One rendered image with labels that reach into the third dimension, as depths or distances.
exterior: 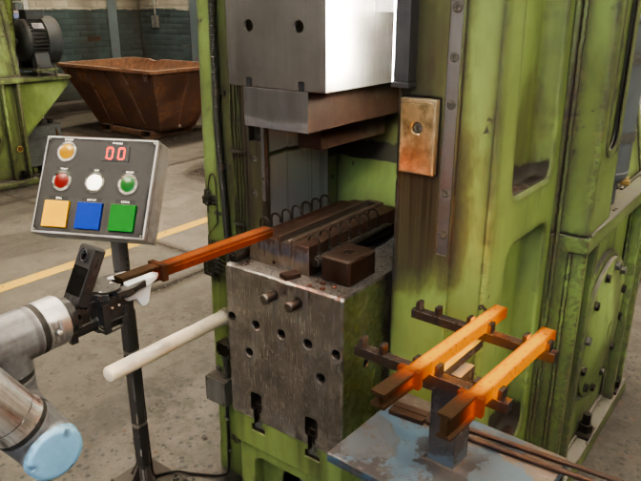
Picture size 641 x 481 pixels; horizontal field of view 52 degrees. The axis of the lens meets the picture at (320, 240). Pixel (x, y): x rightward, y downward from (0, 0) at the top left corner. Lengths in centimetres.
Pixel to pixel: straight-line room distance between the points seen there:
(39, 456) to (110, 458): 153
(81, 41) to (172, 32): 134
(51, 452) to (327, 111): 94
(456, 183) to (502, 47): 31
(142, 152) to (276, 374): 70
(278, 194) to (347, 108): 38
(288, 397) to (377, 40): 92
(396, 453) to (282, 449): 52
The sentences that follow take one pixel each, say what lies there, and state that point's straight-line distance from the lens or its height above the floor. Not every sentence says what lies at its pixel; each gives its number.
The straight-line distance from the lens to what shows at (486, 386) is 116.
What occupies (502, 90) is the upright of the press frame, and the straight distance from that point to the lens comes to 144.
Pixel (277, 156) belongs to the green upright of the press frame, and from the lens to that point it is 186.
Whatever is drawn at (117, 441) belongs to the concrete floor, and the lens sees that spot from 270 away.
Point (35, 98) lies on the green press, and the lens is 680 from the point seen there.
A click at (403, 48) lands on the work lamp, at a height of 146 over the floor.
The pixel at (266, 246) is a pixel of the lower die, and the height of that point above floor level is 96.
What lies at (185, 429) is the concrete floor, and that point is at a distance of 270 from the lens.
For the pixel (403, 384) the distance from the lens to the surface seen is 114.
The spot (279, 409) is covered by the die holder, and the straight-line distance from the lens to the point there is 181.
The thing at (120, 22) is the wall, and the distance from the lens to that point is 1126.
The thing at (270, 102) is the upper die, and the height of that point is 133.
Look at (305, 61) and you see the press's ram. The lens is 151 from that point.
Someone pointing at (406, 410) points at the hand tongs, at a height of 69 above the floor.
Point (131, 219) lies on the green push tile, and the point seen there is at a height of 101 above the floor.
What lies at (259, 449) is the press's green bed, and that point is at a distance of 196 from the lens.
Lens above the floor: 155
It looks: 20 degrees down
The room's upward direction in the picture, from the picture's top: straight up
